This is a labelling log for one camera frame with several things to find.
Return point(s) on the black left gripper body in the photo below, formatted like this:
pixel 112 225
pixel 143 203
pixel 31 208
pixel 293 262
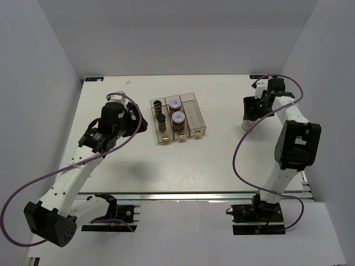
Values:
pixel 124 129

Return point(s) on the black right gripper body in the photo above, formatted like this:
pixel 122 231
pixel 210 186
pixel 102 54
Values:
pixel 267 107

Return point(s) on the white salt shaker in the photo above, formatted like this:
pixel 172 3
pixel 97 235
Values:
pixel 247 124

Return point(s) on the small black-cap spice bottle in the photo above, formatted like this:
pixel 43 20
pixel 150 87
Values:
pixel 161 119

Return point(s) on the brown jar white lid front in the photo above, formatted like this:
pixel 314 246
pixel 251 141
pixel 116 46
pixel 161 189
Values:
pixel 178 121

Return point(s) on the brown jar white lid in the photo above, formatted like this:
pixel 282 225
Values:
pixel 174 105
pixel 178 121

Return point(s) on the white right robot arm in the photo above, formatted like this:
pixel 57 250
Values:
pixel 295 148

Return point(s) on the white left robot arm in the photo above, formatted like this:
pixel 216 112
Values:
pixel 54 217

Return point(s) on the blue label sticker right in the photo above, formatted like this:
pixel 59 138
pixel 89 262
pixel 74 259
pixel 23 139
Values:
pixel 256 77

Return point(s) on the blue label sticker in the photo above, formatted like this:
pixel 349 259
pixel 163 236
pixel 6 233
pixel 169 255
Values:
pixel 94 79
pixel 256 77

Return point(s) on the left clear organizer bin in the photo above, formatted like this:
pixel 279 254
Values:
pixel 168 135

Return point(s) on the clear organizer bin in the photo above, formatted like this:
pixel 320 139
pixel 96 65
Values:
pixel 181 134
pixel 168 135
pixel 193 115

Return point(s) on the blue label sticker left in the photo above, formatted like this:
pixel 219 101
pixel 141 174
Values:
pixel 94 79

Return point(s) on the middle clear organizer bin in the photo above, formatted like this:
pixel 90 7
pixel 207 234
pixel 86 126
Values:
pixel 181 134

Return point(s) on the right clear organizer bin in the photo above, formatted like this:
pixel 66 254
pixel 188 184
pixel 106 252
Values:
pixel 193 115

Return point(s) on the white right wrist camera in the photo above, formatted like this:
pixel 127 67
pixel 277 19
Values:
pixel 259 88

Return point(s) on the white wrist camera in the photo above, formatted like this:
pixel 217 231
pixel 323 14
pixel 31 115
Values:
pixel 259 88
pixel 117 97

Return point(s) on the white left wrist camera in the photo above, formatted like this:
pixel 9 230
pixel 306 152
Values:
pixel 117 97

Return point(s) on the aluminium table edge rail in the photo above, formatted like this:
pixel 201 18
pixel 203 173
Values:
pixel 184 196

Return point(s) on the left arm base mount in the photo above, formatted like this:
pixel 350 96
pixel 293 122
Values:
pixel 118 217

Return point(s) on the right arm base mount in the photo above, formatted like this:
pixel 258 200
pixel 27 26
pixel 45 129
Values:
pixel 250 221

